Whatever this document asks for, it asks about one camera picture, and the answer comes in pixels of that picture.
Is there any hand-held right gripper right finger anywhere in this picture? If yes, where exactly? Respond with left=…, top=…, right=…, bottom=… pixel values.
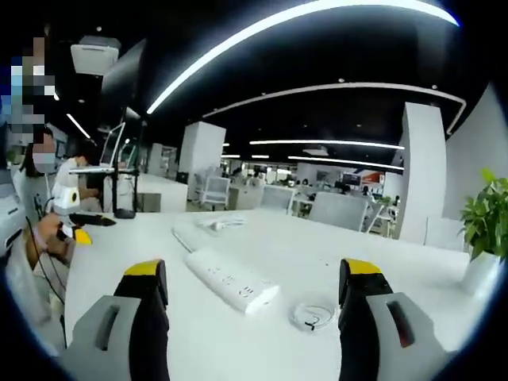
left=337, top=257, right=448, bottom=381

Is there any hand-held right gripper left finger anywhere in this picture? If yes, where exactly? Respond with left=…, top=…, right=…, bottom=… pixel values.
left=59, top=259, right=171, bottom=381

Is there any white charger with cable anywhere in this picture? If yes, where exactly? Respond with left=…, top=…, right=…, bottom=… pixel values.
left=288, top=302, right=337, bottom=333

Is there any white power strip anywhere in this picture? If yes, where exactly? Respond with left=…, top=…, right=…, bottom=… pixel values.
left=183, top=246, right=280, bottom=316

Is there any white desk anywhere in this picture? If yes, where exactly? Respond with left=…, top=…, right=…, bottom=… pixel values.
left=63, top=208, right=483, bottom=381

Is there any person's left hand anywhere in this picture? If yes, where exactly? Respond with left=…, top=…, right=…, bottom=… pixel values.
left=34, top=216, right=67, bottom=256

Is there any black flat object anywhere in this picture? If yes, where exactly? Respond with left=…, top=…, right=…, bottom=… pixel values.
left=69, top=213, right=118, bottom=228

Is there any white grey machine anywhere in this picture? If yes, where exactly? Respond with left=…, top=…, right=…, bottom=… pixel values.
left=0, top=190, right=25, bottom=259

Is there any grey box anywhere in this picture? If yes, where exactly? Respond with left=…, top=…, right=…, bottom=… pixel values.
left=137, top=192, right=162, bottom=214

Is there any silver laptop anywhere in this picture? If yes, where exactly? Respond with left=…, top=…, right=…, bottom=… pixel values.
left=68, top=121, right=127, bottom=174

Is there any white board panel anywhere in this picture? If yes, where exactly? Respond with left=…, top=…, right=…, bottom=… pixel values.
left=425, top=215, right=466, bottom=252

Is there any white ceiling air conditioner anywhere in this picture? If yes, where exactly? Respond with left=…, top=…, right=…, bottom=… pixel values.
left=70, top=35, right=121, bottom=75

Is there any green plant in white pot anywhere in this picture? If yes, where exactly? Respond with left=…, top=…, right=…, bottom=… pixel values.
left=459, top=168, right=508, bottom=298

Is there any long curved ceiling light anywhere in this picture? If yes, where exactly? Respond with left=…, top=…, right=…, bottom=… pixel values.
left=146, top=0, right=462, bottom=115

